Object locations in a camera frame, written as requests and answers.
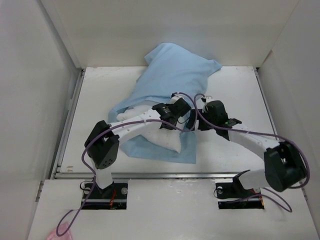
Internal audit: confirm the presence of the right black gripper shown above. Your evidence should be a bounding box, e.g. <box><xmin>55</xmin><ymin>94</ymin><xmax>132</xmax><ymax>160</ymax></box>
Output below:
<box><xmin>185</xmin><ymin>109</ymin><xmax>218</xmax><ymax>131</ymax></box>

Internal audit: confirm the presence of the white pillow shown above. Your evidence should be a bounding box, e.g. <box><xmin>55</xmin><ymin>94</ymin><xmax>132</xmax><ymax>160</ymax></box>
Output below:
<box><xmin>116</xmin><ymin>101</ymin><xmax>182</xmax><ymax>154</ymax></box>

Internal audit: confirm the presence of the light blue pillowcase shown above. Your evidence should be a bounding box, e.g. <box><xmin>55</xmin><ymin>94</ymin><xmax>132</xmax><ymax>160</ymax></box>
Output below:
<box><xmin>108</xmin><ymin>42</ymin><xmax>222</xmax><ymax>164</ymax></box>

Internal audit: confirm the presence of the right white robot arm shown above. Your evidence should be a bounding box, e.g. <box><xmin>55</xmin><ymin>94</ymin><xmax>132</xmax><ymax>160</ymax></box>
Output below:
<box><xmin>187</xmin><ymin>93</ymin><xmax>310</xmax><ymax>199</ymax></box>

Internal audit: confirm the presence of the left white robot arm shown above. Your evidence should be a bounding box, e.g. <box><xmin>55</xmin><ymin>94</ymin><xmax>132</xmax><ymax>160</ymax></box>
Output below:
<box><xmin>81</xmin><ymin>92</ymin><xmax>195</xmax><ymax>199</ymax></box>

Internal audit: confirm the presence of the pink plastic bag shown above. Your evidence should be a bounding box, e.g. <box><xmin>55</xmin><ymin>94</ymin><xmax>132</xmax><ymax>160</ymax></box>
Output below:
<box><xmin>46</xmin><ymin>222</ymin><xmax>75</xmax><ymax>240</ymax></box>

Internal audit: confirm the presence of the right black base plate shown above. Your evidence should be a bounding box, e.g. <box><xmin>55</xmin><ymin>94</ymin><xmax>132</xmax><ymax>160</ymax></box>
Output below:
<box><xmin>215</xmin><ymin>182</ymin><xmax>261</xmax><ymax>200</ymax></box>

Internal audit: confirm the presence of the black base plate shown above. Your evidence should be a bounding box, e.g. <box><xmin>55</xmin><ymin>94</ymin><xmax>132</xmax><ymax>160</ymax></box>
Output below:
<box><xmin>215</xmin><ymin>182</ymin><xmax>261</xmax><ymax>200</ymax></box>
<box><xmin>79</xmin><ymin>181</ymin><xmax>128</xmax><ymax>202</ymax></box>

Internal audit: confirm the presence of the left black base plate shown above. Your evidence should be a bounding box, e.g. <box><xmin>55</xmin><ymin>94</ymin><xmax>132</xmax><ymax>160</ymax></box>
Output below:
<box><xmin>79</xmin><ymin>181</ymin><xmax>128</xmax><ymax>202</ymax></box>

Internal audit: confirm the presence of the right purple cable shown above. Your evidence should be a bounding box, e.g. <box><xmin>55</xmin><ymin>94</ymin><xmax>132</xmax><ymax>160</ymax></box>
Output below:
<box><xmin>194</xmin><ymin>93</ymin><xmax>311</xmax><ymax>213</ymax></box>

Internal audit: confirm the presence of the aluminium front rail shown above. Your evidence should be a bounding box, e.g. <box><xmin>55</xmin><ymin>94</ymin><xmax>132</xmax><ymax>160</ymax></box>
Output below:
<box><xmin>52</xmin><ymin>172</ymin><xmax>238</xmax><ymax>180</ymax></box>

